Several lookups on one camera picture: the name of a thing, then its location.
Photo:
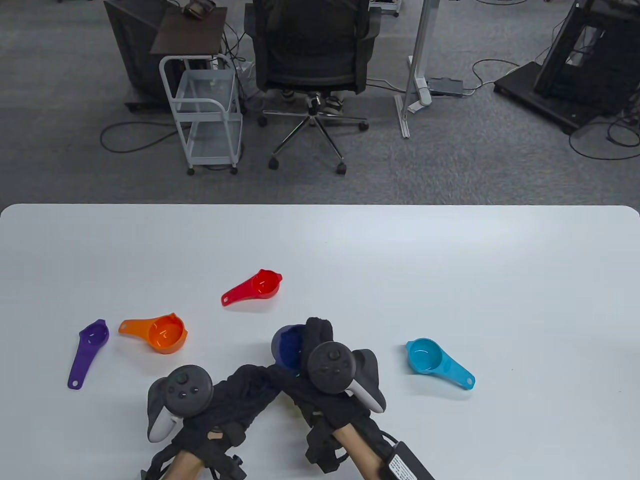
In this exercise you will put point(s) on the navy blue plastic measuring cup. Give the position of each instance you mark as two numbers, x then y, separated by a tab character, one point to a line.
287	350

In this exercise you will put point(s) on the person's left forearm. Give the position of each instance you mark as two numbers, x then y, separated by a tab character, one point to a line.
185	467

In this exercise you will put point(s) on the black right wrist sensor box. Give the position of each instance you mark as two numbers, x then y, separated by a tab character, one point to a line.
405	465

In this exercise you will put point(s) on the brown side table top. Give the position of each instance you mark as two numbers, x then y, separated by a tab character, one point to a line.
190	35

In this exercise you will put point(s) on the orange plastic measuring cup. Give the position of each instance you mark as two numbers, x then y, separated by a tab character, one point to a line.
165	335

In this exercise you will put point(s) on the white trolley base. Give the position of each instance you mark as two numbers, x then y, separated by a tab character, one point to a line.
385	6

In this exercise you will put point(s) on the grey black hand controller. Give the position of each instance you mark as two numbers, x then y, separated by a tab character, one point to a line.
187	387
330	367

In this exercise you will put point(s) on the grey power adapter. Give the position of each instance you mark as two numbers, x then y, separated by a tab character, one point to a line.
445	86

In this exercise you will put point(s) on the light blue plastic measuring cup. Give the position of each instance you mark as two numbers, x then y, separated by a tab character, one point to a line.
425	356

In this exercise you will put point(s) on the red plastic measuring cup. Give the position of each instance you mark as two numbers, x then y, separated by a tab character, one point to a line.
262	285

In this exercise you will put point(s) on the white metal desk leg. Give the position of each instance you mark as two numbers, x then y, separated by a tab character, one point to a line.
419	50

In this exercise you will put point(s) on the black mesh office chair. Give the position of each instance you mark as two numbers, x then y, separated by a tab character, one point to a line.
310	40

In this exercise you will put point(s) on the black equipment rack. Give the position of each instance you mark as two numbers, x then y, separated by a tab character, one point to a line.
575	75

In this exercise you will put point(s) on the grey black right hand controller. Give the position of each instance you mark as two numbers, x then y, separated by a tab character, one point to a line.
330	367

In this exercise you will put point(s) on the person's right forearm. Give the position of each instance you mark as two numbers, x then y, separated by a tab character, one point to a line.
357	450

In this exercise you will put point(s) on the grey black left hand controller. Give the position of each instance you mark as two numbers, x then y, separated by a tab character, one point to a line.
187	387

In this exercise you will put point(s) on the purple plastic measuring cup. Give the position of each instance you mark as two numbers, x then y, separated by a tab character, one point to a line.
92	337

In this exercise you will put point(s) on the dark grey cabinet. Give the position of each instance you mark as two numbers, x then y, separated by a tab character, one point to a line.
135	50

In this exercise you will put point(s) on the person's right hand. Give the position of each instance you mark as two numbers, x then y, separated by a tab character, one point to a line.
320	415

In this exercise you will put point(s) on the person's left hand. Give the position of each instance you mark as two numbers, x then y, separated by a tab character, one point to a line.
240	395

